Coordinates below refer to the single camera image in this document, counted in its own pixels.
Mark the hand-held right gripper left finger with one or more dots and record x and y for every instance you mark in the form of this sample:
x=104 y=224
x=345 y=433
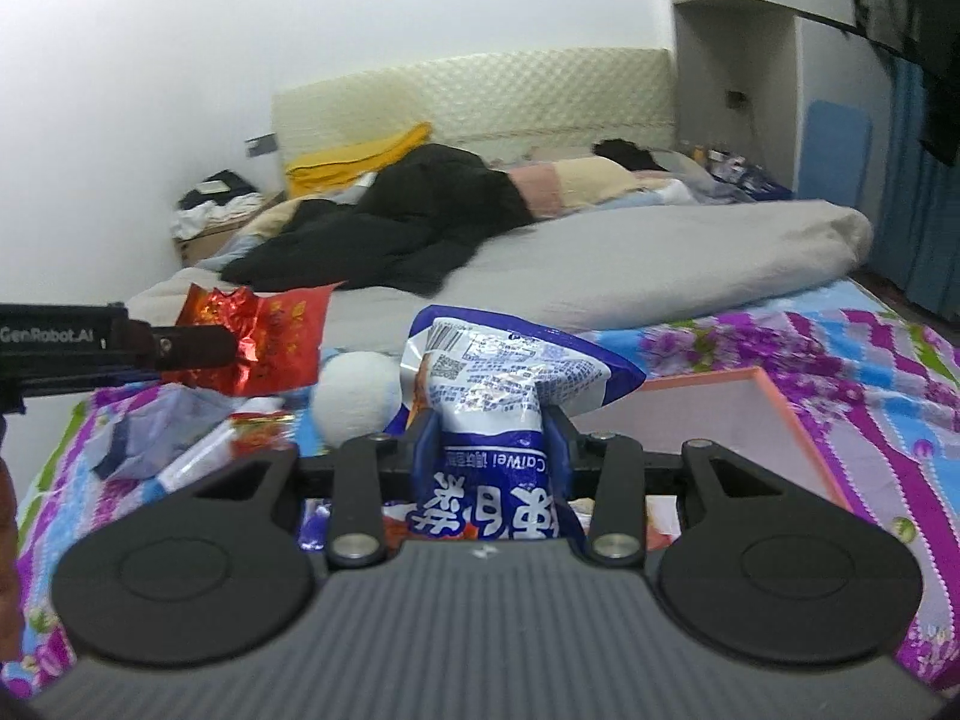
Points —
x=424 y=454

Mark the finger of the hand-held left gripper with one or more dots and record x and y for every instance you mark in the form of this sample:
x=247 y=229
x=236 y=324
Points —
x=195 y=346

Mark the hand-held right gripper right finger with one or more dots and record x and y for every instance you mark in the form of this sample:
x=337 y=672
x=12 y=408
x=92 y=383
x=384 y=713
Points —
x=556 y=446

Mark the blue and white snack bag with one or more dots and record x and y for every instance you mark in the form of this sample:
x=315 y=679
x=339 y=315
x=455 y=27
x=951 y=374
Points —
x=487 y=390

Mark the red foil snack packet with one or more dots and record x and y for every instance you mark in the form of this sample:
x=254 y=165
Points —
x=285 y=337

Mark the pink cardboard box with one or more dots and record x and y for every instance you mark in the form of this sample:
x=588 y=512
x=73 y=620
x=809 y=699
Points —
x=720 y=420

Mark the clear plastic bag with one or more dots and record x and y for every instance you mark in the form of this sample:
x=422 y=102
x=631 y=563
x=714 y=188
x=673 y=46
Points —
x=165 y=420

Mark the white and blue plush toy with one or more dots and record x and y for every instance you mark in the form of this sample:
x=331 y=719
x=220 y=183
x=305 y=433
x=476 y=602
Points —
x=352 y=397

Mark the bedside box with clothes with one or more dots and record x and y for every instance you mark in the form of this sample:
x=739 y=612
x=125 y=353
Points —
x=202 y=246

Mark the red-orange snack packet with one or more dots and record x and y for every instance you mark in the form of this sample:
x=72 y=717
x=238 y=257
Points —
x=259 y=429

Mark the white tube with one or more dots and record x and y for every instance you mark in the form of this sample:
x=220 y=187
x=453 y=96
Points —
x=199 y=457

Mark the pile of clothes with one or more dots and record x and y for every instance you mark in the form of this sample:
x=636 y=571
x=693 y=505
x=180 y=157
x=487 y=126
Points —
x=202 y=217

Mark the white packet with red print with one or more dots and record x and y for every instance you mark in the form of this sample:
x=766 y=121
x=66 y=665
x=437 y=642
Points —
x=661 y=523

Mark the purple snack packet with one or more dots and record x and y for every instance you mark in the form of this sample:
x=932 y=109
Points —
x=315 y=525

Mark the cream pillow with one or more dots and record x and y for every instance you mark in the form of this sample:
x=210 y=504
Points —
x=274 y=217

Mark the grey duvet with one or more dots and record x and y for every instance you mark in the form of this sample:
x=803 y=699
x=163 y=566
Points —
x=637 y=262

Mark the yellow blanket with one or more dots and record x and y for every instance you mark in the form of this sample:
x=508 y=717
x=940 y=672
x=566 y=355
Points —
x=352 y=157

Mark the black coat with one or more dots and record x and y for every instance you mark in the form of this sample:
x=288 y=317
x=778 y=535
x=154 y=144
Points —
x=435 y=202

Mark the pink cloth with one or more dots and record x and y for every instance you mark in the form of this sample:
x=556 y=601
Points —
x=536 y=191

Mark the beige pillow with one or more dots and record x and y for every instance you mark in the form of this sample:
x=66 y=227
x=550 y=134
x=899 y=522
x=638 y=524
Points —
x=592 y=180

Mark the light blue cloth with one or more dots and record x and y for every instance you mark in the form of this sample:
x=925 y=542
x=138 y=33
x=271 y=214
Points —
x=667 y=192

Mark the dark cloth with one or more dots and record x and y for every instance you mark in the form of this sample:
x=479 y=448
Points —
x=626 y=154

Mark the floral bed sheet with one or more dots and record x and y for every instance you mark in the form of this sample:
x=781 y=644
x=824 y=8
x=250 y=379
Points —
x=862 y=360

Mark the row of small bottles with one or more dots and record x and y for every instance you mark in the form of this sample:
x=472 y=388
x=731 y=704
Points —
x=735 y=165

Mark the cream quilted headboard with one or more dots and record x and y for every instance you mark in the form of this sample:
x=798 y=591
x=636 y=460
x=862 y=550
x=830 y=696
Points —
x=487 y=90

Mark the blue panel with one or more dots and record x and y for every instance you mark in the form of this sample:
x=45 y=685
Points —
x=832 y=150

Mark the blue curtain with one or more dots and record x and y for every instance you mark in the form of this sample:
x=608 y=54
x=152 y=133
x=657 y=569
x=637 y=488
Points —
x=915 y=202

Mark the hanging dark clothes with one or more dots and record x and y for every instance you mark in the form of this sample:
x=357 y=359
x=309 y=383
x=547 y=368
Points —
x=915 y=7

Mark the grey wall plate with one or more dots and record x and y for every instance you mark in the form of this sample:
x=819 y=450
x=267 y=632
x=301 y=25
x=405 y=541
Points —
x=262 y=145

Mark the black wall socket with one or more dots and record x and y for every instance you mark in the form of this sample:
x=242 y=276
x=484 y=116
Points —
x=737 y=97

